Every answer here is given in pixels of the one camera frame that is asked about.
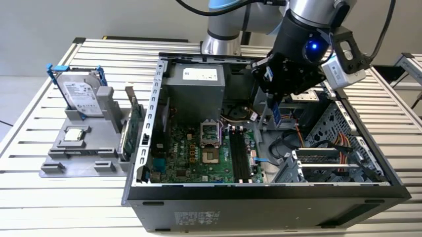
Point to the grey power supply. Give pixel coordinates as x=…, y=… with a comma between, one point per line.
x=194, y=98

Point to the thin locking lever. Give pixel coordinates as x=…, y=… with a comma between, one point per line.
x=220, y=135

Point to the grey parts rack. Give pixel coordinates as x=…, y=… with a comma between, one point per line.
x=99, y=138

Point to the hard disk in blue carrier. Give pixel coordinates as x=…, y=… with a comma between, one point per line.
x=80, y=96

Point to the metal slat side table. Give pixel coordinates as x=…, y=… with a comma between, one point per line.
x=411, y=64

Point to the blue expansion slot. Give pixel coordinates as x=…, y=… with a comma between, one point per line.
x=159, y=165

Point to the black PC case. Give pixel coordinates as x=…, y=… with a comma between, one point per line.
x=230, y=212

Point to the green motherboard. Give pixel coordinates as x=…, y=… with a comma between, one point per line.
x=178, y=158

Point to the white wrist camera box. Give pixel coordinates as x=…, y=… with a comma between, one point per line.
x=339, y=74

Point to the green graphics card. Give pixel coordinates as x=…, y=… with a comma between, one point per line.
x=134, y=128

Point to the silver CPU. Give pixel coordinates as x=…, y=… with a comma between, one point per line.
x=72, y=134

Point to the CPU socket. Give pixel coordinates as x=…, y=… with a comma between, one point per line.
x=211, y=156

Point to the round black speaker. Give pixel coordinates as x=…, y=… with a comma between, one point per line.
x=239, y=113

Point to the RAM stick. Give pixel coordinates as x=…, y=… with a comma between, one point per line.
x=88, y=152
x=277, y=113

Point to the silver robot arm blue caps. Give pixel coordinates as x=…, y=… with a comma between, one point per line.
x=224, y=24

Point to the grey metal disk bay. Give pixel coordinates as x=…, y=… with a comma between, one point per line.
x=286, y=172

